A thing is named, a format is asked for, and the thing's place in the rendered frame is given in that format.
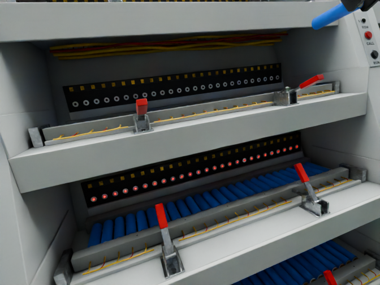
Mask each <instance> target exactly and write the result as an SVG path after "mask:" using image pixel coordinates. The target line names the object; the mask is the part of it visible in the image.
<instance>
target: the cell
mask: <svg viewBox="0 0 380 285"><path fill-rule="evenodd" d="M363 5H364V1H363V3H362V4H361V5H359V7H358V8H357V9H355V10H354V11H356V10H358V9H360V8H362V6H363ZM354 11H352V12H354ZM352 12H348V11H347V9H346V8H345V7H344V5H343V4H342V3H340V4H338V5H337V6H335V7H333V8H331V9H329V10H328V11H326V12H324V13H323V14H321V15H319V16H317V17H316V18H314V19H313V20H312V27H313V29H315V30H318V29H320V28H322V27H324V26H326V25H328V24H330V23H332V22H334V21H336V20H338V19H340V18H342V17H344V16H346V15H348V14H350V13H352Z"/></svg>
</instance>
